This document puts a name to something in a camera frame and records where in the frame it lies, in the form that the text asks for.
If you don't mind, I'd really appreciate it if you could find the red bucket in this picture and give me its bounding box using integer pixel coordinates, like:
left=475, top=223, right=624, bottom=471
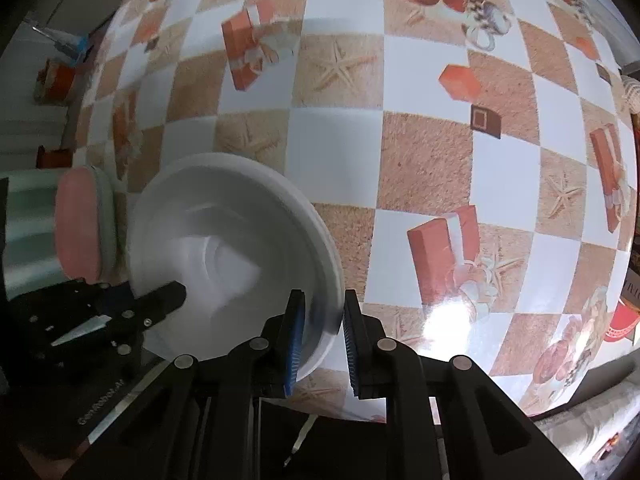
left=34, top=58, right=77, bottom=106

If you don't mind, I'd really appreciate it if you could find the checkered floral tablecloth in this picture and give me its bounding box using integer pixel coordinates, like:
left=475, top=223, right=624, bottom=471
left=75, top=0, right=639, bottom=414

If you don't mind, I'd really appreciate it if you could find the white foam bowl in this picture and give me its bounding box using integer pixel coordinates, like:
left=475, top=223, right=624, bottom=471
left=126, top=153, right=345, bottom=378

